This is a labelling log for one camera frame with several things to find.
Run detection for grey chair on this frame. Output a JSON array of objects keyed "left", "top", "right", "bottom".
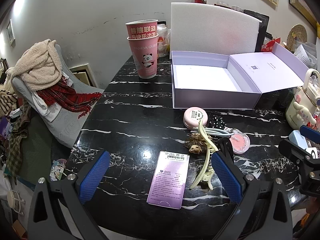
[{"left": 11, "top": 44, "right": 105, "bottom": 149}]

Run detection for gold framed picture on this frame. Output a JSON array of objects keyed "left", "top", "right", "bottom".
[{"left": 286, "top": 0, "right": 318, "bottom": 28}]

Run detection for pink paper cup red band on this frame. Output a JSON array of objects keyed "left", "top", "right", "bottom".
[{"left": 125, "top": 19, "right": 159, "bottom": 40}]

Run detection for purple card packet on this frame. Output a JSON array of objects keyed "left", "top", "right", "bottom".
[{"left": 146, "top": 151, "right": 189, "bottom": 210}]

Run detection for black bag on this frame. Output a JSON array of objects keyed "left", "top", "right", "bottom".
[{"left": 244, "top": 9, "right": 270, "bottom": 53}]

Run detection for white printed papers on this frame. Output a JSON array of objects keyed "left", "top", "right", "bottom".
[{"left": 294, "top": 41, "right": 318, "bottom": 68}]

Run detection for beige fleece blanket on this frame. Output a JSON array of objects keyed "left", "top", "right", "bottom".
[{"left": 6, "top": 39, "right": 63, "bottom": 93}]

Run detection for white foam board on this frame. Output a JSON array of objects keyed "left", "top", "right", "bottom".
[{"left": 171, "top": 2, "right": 262, "bottom": 55}]

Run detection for white plastic bag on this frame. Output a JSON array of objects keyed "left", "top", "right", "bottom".
[{"left": 157, "top": 23, "right": 172, "bottom": 58}]

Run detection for small wall picture frame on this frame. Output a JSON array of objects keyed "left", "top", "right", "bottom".
[{"left": 6, "top": 19, "right": 16, "bottom": 47}]

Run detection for olive plaid cloth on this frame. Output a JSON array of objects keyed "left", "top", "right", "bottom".
[{"left": 6, "top": 115, "right": 30, "bottom": 178}]

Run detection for striped knitted cloth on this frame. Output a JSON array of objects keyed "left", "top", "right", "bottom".
[{"left": 0, "top": 90, "right": 18, "bottom": 117}]

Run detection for red packet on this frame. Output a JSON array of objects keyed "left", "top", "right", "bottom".
[{"left": 260, "top": 37, "right": 282, "bottom": 53}]

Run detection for cream hair claw clip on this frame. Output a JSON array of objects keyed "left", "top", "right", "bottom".
[{"left": 189, "top": 120, "right": 220, "bottom": 190}]

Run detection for pink round compact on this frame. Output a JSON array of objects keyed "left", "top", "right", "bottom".
[{"left": 183, "top": 107, "right": 208, "bottom": 127}]

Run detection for lavender gift box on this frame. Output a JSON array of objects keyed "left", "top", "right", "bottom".
[{"left": 171, "top": 42, "right": 310, "bottom": 110}]

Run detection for beige framed board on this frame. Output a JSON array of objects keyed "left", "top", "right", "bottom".
[{"left": 69, "top": 63, "right": 98, "bottom": 88}]

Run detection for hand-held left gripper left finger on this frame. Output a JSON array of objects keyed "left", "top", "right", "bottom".
[{"left": 27, "top": 151, "right": 112, "bottom": 240}]

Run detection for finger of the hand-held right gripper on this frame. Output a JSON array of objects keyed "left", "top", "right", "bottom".
[
  {"left": 299, "top": 124, "right": 320, "bottom": 140},
  {"left": 278, "top": 139, "right": 320, "bottom": 170}
]

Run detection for pink blush clear case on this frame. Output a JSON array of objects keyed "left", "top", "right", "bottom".
[{"left": 229, "top": 129, "right": 251, "bottom": 155}]

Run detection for black polka dot scrunchie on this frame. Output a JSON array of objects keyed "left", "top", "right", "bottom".
[{"left": 209, "top": 115, "right": 227, "bottom": 130}]

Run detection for floral paper scraps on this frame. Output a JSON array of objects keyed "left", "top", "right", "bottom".
[{"left": 50, "top": 159, "right": 68, "bottom": 182}]

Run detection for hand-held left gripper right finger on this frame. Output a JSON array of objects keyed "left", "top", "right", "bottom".
[{"left": 211, "top": 151, "right": 297, "bottom": 240}]

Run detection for pink paper cup panda print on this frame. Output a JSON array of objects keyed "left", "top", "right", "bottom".
[{"left": 127, "top": 34, "right": 160, "bottom": 79}]

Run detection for red plaid scarf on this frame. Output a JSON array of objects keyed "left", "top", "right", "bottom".
[{"left": 37, "top": 76, "right": 103, "bottom": 119}]

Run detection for white charging cable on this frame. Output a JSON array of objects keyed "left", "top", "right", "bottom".
[{"left": 190, "top": 126, "right": 237, "bottom": 138}]

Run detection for round woven mat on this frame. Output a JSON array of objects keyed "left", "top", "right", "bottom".
[{"left": 287, "top": 24, "right": 308, "bottom": 49}]

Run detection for white wire basket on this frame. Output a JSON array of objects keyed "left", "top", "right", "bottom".
[{"left": 6, "top": 190, "right": 25, "bottom": 215}]

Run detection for brown decorated hair clip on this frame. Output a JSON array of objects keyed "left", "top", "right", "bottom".
[{"left": 184, "top": 132, "right": 209, "bottom": 154}]

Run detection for cream cartoon water bottle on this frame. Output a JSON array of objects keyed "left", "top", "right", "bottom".
[{"left": 286, "top": 68, "right": 320, "bottom": 130}]

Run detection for black hair clip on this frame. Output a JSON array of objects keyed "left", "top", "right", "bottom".
[{"left": 217, "top": 137, "right": 235, "bottom": 164}]

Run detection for light blue box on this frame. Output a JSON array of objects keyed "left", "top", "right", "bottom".
[{"left": 289, "top": 130, "right": 310, "bottom": 153}]

